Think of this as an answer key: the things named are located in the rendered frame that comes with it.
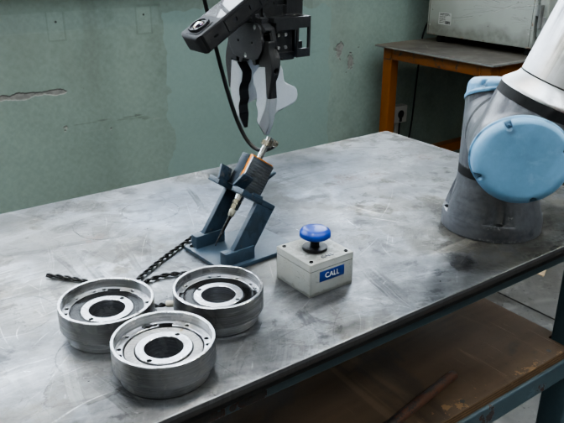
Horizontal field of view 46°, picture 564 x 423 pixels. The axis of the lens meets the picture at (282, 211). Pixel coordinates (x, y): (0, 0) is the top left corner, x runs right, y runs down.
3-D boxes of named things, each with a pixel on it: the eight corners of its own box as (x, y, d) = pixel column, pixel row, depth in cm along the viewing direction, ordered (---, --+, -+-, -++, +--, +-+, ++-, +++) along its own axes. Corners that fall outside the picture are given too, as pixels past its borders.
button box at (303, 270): (310, 299, 83) (310, 263, 81) (276, 276, 88) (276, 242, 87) (358, 280, 88) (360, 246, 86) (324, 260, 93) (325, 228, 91)
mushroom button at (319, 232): (311, 272, 84) (312, 236, 82) (292, 261, 87) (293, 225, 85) (336, 263, 86) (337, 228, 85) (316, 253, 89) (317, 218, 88)
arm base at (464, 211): (482, 199, 115) (488, 143, 111) (561, 227, 104) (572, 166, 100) (420, 219, 107) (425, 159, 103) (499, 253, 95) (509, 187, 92)
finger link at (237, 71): (272, 122, 96) (280, 60, 91) (238, 128, 93) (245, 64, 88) (259, 114, 98) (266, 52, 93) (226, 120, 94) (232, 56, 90)
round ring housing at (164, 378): (217, 399, 65) (216, 364, 63) (107, 407, 64) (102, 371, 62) (215, 339, 75) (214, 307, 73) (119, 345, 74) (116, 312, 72)
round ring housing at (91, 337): (149, 356, 72) (147, 323, 70) (49, 358, 71) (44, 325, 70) (161, 305, 81) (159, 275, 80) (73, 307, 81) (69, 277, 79)
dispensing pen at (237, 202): (198, 237, 92) (253, 127, 93) (220, 246, 95) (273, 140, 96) (207, 242, 91) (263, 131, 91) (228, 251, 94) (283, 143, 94)
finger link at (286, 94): (306, 129, 90) (300, 60, 88) (272, 137, 87) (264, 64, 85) (292, 128, 93) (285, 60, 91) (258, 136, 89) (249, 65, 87)
